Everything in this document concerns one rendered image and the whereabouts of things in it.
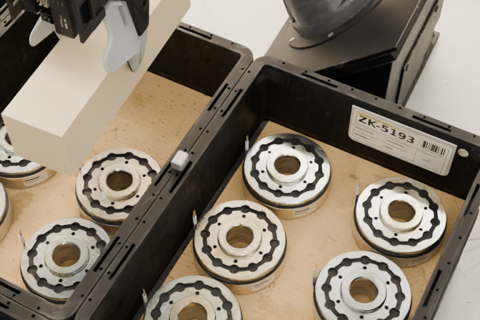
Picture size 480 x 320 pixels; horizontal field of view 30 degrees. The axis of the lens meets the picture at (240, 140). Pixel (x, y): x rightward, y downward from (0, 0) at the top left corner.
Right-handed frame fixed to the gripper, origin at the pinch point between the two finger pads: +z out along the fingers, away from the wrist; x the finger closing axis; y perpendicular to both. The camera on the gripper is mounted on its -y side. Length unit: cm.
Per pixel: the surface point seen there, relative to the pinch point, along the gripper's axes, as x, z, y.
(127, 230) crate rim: 5.8, 15.7, 9.3
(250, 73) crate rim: 8.5, 15.9, -15.1
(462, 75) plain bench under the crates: 29, 39, -46
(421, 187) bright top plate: 30.8, 22.6, -12.8
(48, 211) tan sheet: -7.7, 25.8, 5.9
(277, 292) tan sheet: 20.6, 25.8, 4.6
